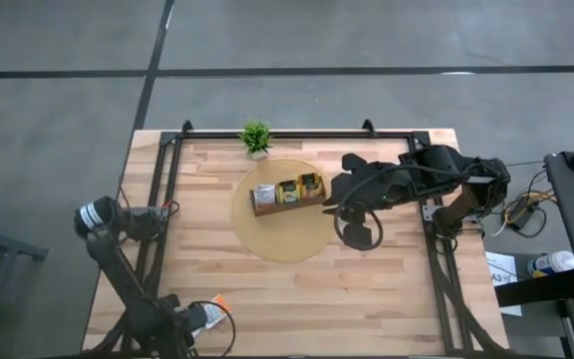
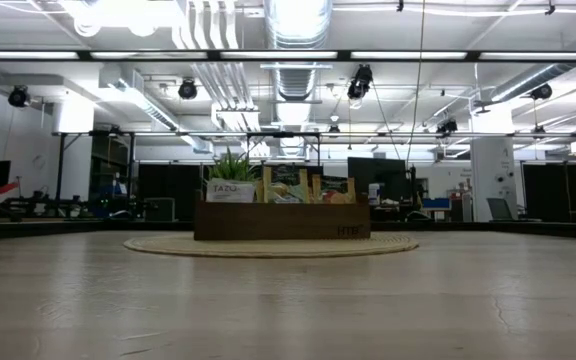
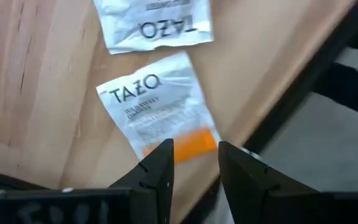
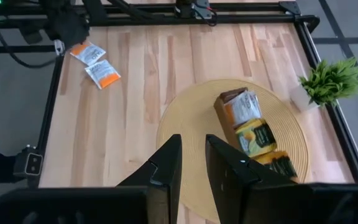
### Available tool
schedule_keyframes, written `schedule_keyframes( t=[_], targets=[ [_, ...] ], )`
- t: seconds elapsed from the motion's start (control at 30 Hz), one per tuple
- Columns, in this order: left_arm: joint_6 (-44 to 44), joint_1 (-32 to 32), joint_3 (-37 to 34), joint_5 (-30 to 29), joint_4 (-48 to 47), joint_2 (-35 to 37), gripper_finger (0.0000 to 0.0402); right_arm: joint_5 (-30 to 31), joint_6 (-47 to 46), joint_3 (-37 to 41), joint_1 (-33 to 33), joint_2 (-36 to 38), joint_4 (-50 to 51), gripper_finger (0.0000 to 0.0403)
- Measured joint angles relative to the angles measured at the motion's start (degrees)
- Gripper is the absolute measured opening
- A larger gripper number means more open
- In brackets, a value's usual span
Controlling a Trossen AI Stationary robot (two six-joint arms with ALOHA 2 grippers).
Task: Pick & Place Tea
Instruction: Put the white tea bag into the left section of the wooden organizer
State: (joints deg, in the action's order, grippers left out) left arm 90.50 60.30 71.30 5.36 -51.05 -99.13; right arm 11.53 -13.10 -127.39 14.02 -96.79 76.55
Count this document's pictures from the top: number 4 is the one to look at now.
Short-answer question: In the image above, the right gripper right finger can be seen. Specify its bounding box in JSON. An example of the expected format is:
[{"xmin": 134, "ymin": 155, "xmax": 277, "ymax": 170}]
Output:
[{"xmin": 205, "ymin": 134, "xmax": 358, "ymax": 224}]

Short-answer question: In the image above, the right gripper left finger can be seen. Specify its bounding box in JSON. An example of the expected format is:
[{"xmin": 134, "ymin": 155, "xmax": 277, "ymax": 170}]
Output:
[{"xmin": 0, "ymin": 134, "xmax": 183, "ymax": 224}]

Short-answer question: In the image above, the white orange Tazo tea packet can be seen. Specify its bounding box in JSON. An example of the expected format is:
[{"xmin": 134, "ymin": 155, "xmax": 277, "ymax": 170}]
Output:
[
  {"xmin": 85, "ymin": 58, "xmax": 122, "ymax": 90},
  {"xmin": 70, "ymin": 42, "xmax": 107, "ymax": 66},
  {"xmin": 224, "ymin": 90, "xmax": 263, "ymax": 128}
]

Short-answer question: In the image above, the yellow green tea packet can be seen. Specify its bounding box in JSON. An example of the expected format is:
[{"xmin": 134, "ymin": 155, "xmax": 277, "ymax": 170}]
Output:
[{"xmin": 253, "ymin": 151, "xmax": 298, "ymax": 182}]

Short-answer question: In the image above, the green lemon lime tea packet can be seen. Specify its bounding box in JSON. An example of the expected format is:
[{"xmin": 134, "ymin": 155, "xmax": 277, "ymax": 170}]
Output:
[{"xmin": 235, "ymin": 118, "xmax": 278, "ymax": 158}]

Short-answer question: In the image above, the brown wooden tea organizer box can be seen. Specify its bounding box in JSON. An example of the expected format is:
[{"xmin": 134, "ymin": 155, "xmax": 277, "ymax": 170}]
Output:
[{"xmin": 213, "ymin": 86, "xmax": 300, "ymax": 183}]

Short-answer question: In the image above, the round woven straw placemat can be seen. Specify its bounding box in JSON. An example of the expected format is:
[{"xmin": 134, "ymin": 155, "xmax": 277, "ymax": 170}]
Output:
[{"xmin": 156, "ymin": 78, "xmax": 310, "ymax": 223}]

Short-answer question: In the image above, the small green potted plant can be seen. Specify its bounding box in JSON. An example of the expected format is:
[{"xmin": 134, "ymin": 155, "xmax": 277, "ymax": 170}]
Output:
[{"xmin": 290, "ymin": 57, "xmax": 358, "ymax": 113}]

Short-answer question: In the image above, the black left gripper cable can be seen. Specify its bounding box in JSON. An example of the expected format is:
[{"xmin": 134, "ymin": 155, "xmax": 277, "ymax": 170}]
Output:
[{"xmin": 0, "ymin": 6, "xmax": 57, "ymax": 68}]

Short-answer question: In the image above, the black aluminium table frame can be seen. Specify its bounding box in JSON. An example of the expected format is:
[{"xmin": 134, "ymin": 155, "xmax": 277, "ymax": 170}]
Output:
[{"xmin": 0, "ymin": 0, "xmax": 358, "ymax": 187}]

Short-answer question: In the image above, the black table-level camera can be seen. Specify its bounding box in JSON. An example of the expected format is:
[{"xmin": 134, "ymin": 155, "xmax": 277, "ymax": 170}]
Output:
[{"xmin": 12, "ymin": 145, "xmax": 44, "ymax": 179}]

